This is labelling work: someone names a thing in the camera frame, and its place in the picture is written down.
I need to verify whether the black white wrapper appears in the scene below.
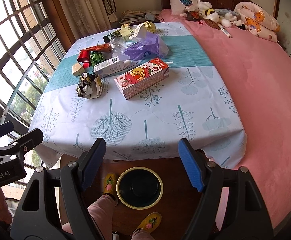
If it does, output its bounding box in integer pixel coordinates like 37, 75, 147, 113
77, 72, 103, 99

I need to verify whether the small brown cardboard box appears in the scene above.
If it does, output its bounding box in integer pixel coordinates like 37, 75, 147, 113
72, 62, 85, 76

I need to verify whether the white rectangular box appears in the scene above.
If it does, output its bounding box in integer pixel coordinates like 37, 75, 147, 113
93, 55, 131, 78

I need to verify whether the pink strawberry milk carton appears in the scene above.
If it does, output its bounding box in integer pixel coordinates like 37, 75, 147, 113
114, 58, 170, 100

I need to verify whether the dark green crushed carton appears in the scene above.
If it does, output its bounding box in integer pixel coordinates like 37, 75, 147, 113
103, 28, 134, 43

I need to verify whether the purple plastic bag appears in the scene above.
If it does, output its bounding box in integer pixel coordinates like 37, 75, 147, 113
123, 32, 169, 61

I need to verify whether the white paper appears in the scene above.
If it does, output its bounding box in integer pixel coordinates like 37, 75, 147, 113
129, 23, 152, 42

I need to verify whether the yellow green snack wrapper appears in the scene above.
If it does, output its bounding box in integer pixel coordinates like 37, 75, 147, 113
142, 21, 156, 33

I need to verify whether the round trash bin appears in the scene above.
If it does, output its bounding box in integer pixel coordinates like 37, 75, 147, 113
116, 167, 164, 210

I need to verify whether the person left hand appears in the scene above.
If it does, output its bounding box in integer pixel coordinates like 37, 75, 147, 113
0, 188, 13, 225

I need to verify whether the left yellow slipper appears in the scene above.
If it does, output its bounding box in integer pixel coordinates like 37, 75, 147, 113
104, 172, 117, 196

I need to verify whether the yellow slipper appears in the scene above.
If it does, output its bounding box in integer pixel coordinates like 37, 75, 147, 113
104, 172, 117, 196
135, 212, 162, 233

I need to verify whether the right yellow slipper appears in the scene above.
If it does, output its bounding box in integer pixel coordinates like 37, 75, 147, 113
135, 212, 162, 233

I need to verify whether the pink trouser right leg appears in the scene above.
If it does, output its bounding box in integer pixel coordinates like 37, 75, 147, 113
131, 229, 155, 240

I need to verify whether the window grille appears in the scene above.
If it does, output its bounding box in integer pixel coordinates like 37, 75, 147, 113
0, 0, 68, 201

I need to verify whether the leaf print tablecloth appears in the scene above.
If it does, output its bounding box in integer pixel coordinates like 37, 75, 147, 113
30, 22, 247, 168

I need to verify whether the crumpled green paper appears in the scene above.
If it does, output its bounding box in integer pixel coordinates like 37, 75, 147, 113
90, 51, 105, 66

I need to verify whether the pink bed sheet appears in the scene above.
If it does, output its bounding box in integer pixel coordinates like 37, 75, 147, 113
160, 9, 291, 226

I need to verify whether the red snack wrapper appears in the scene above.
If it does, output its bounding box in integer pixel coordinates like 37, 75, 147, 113
80, 43, 112, 53

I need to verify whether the clear plastic bottle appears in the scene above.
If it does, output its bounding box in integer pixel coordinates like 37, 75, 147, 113
110, 37, 125, 57

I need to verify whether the beige curtain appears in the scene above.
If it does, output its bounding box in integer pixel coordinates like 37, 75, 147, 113
59, 0, 111, 39

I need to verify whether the white marker pen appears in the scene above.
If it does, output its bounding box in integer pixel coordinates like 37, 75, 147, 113
218, 23, 232, 38

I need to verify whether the stack of papers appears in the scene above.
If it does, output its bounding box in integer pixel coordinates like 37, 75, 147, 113
119, 10, 145, 24

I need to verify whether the pink bear blanket roll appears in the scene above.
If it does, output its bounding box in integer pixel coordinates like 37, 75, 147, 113
234, 2, 280, 43

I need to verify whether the bee plush toy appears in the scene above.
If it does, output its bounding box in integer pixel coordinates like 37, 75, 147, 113
197, 0, 220, 23

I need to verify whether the brown plush toy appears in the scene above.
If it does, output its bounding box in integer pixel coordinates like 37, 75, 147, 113
180, 10, 221, 30

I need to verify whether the white cartoon pillow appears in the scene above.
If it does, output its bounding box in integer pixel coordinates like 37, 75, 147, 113
170, 0, 198, 16

